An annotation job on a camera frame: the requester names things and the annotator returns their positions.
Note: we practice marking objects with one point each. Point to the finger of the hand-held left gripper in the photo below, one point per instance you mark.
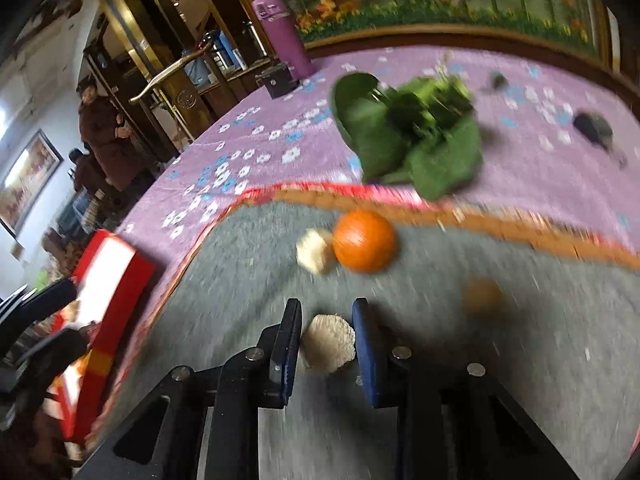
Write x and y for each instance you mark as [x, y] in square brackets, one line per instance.
[55, 360]
[45, 305]

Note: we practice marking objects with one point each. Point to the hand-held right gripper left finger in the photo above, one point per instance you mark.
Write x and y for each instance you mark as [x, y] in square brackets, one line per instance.
[290, 345]

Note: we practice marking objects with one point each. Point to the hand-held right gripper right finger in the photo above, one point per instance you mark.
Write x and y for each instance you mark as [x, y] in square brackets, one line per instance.
[367, 350]

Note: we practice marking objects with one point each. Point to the red box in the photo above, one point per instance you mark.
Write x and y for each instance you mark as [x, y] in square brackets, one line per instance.
[120, 280]

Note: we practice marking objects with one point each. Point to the orange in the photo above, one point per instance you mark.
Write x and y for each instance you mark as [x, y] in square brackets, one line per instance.
[365, 242]

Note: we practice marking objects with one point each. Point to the grey felt mat orange trim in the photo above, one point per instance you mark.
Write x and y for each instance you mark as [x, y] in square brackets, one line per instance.
[525, 360]

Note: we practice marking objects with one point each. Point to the green bok choy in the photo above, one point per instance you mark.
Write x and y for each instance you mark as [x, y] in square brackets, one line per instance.
[430, 150]

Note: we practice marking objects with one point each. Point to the small black box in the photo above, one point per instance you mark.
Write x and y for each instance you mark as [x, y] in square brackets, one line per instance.
[274, 82]

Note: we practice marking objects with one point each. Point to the wooden curved stand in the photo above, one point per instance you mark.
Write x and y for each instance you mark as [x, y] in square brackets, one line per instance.
[170, 72]

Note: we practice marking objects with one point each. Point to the blue box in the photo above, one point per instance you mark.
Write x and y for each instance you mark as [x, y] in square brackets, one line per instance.
[232, 55]

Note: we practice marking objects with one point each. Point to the small dark object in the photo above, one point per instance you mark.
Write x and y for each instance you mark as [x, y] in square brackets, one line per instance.
[497, 80]

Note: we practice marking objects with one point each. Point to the purple thermos bottle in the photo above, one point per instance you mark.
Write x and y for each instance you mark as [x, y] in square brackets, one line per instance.
[282, 35]

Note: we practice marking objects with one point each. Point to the black buckle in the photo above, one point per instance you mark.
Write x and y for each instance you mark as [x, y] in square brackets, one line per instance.
[592, 127]

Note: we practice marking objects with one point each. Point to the framed wall picture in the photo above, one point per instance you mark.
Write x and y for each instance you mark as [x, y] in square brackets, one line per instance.
[27, 185]

